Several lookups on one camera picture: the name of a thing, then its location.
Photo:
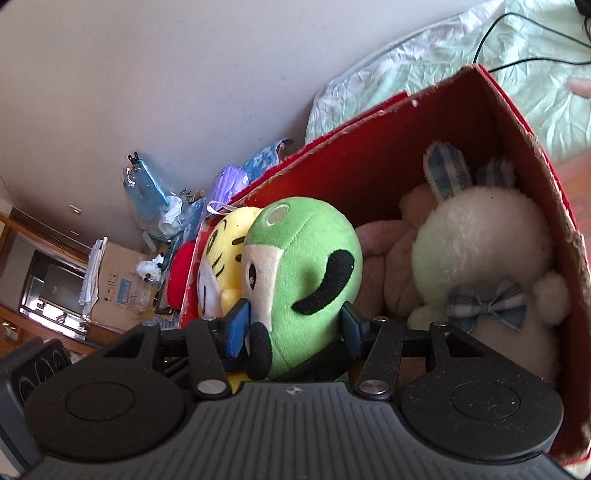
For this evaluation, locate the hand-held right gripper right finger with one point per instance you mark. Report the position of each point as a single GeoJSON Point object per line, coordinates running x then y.
{"type": "Point", "coordinates": [352, 327]}

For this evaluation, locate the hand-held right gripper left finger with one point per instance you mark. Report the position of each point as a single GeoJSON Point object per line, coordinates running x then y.
{"type": "Point", "coordinates": [238, 330]}

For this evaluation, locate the yellow striped plush toy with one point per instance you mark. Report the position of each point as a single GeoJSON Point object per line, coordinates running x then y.
{"type": "Point", "coordinates": [228, 251]}

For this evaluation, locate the green plush toy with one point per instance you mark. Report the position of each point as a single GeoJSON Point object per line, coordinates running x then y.
{"type": "Point", "coordinates": [304, 249]}

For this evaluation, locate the white rabbit plush toy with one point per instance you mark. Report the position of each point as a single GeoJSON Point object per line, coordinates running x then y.
{"type": "Point", "coordinates": [475, 240]}

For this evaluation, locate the red cardboard box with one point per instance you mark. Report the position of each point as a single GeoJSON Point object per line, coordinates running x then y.
{"type": "Point", "coordinates": [351, 161]}

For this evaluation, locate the dusty pink plush toy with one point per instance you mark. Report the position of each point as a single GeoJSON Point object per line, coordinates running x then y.
{"type": "Point", "coordinates": [392, 258]}

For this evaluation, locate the wooden cabinet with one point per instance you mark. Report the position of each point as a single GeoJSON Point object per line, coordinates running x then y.
{"type": "Point", "coordinates": [51, 286]}

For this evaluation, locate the small white black plush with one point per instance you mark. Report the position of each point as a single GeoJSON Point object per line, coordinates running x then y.
{"type": "Point", "coordinates": [150, 268]}

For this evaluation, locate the white paper bundle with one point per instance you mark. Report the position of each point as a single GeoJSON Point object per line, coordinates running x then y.
{"type": "Point", "coordinates": [92, 272]}

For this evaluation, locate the brown cardboard box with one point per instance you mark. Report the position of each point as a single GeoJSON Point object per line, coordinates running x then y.
{"type": "Point", "coordinates": [122, 286]}

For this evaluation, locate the clear plastic bag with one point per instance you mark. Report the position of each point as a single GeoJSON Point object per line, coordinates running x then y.
{"type": "Point", "coordinates": [175, 217]}

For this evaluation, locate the purple tissue pack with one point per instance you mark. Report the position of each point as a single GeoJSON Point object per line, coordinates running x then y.
{"type": "Point", "coordinates": [228, 182]}

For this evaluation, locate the light blue packet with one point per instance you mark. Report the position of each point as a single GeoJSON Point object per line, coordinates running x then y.
{"type": "Point", "coordinates": [150, 184]}

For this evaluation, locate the blue patterned cloth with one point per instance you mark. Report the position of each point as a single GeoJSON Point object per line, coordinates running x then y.
{"type": "Point", "coordinates": [265, 159]}

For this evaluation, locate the black power adapter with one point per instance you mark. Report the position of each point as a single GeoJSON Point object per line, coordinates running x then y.
{"type": "Point", "coordinates": [584, 9]}

